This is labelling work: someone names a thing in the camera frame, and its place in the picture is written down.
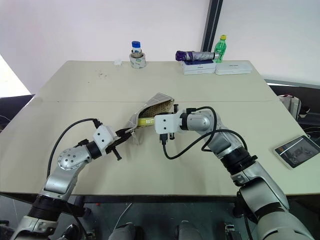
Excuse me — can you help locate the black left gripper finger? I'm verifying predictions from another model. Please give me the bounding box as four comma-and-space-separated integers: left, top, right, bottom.
115, 133, 131, 146
116, 127, 133, 137

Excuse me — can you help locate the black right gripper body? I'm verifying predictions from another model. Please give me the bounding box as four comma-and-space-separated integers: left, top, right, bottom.
168, 103, 180, 141

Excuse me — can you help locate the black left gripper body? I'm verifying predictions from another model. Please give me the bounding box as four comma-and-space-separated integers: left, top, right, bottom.
105, 136, 123, 162

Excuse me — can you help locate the beige cloth pouch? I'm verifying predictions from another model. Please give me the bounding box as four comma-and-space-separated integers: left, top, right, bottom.
123, 92, 176, 146

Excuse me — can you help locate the plain white flat box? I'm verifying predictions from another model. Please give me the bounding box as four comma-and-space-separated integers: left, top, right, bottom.
182, 67, 217, 76

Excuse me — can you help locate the white box blue stripe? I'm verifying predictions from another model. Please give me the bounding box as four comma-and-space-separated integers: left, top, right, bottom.
181, 60, 217, 70

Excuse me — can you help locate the purple folded umbrella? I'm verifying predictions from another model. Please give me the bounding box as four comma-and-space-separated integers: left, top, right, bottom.
174, 50, 221, 62

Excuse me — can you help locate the white printed tape roll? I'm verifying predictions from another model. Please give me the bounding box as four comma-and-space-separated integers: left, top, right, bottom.
128, 50, 147, 70

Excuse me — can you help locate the blue cap clear bottle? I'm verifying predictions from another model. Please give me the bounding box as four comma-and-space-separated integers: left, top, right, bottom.
131, 40, 143, 55

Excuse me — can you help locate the green plastic bottle yellow cap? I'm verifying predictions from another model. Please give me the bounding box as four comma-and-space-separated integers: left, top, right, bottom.
214, 34, 228, 64

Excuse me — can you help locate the grey rounded shape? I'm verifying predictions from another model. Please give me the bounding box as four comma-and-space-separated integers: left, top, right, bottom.
107, 222, 137, 240

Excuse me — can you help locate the dark vertical pillar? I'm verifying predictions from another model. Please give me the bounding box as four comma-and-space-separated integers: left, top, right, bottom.
200, 0, 224, 61

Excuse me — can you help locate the black shiny rounded shape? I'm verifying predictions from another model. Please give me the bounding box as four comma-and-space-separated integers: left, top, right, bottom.
59, 223, 81, 240

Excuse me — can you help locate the white bag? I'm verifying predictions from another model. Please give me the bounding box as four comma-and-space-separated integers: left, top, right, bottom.
278, 94, 301, 121

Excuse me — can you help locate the white tablet lit screen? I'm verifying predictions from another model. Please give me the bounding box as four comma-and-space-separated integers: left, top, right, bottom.
272, 135, 320, 170

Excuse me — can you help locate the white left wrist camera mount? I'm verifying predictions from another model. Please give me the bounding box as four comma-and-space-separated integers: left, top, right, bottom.
92, 125, 119, 152

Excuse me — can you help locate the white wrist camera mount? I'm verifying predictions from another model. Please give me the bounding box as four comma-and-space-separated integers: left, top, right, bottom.
153, 112, 185, 135
92, 125, 119, 152

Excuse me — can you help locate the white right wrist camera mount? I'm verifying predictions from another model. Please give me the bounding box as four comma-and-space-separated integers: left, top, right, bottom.
153, 112, 185, 135

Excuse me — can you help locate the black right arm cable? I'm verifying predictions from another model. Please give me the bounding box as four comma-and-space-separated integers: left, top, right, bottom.
159, 106, 249, 160

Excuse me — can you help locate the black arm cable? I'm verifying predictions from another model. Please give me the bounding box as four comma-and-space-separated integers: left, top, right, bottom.
159, 106, 249, 160
46, 118, 104, 177

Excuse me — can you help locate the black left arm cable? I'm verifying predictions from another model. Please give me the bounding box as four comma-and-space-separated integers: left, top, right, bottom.
46, 118, 104, 177

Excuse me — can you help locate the thin white cable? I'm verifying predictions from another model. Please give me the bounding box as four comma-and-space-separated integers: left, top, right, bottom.
113, 202, 133, 233

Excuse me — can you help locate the black table frame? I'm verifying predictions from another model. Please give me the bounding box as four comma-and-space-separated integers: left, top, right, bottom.
66, 194, 244, 217

